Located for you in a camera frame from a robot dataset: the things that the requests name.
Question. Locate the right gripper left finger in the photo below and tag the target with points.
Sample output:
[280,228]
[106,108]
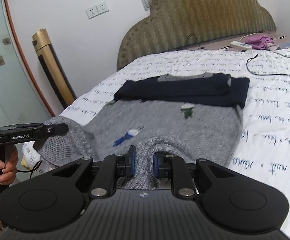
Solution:
[107,172]

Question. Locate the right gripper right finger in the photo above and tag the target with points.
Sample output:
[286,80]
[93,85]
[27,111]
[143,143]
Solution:
[179,173]

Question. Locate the grey navy knit sweater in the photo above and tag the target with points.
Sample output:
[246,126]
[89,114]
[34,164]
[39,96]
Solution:
[188,116]

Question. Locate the person's left hand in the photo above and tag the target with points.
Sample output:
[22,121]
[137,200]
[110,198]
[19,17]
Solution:
[9,169]

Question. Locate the frosted glass door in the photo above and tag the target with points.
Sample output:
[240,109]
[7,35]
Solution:
[19,99]

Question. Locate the white script-print bed quilt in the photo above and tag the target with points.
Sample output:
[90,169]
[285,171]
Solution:
[263,152]

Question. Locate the gold black rolled tube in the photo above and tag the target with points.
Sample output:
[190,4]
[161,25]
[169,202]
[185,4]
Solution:
[52,68]

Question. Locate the purple cloth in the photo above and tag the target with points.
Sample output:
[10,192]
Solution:
[259,42]

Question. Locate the olive upholstered headboard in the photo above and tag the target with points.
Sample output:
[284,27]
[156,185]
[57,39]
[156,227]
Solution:
[173,24]

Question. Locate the white wall socket pair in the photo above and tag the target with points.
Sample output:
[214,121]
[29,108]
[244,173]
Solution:
[97,10]

